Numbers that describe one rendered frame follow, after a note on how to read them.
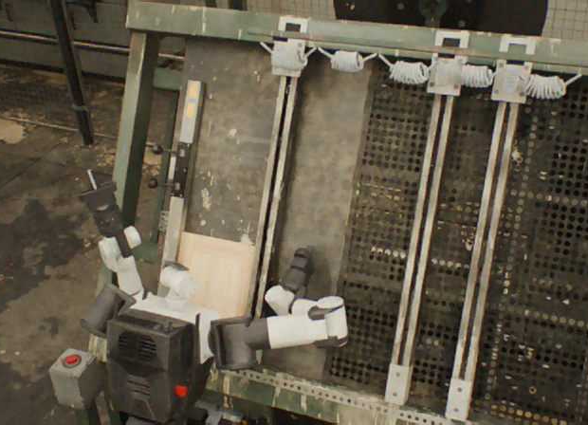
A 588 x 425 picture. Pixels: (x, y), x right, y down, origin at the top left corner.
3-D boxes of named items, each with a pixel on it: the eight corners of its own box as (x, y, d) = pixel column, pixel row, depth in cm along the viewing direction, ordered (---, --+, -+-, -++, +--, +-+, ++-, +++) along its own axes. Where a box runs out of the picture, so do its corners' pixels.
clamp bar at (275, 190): (239, 358, 283) (210, 371, 260) (290, 23, 275) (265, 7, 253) (266, 364, 279) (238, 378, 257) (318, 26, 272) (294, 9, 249)
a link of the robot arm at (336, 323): (311, 292, 247) (356, 300, 233) (316, 323, 249) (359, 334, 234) (285, 303, 241) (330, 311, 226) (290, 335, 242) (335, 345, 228)
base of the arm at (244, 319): (266, 364, 232) (249, 369, 222) (229, 369, 238) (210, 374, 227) (260, 313, 234) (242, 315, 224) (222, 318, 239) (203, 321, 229)
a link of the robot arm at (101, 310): (115, 335, 251) (102, 333, 238) (92, 320, 253) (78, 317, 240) (136, 304, 253) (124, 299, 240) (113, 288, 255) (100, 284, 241)
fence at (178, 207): (156, 338, 294) (150, 340, 291) (192, 82, 288) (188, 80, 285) (168, 341, 293) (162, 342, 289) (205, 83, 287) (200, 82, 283)
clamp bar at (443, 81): (383, 395, 265) (365, 412, 242) (442, 37, 257) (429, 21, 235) (413, 402, 262) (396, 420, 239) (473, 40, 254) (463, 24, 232)
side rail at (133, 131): (107, 322, 308) (90, 325, 298) (147, 36, 301) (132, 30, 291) (120, 324, 306) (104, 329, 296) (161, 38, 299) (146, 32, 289)
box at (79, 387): (59, 405, 287) (47, 369, 277) (78, 381, 296) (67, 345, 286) (86, 413, 283) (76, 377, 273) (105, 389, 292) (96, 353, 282)
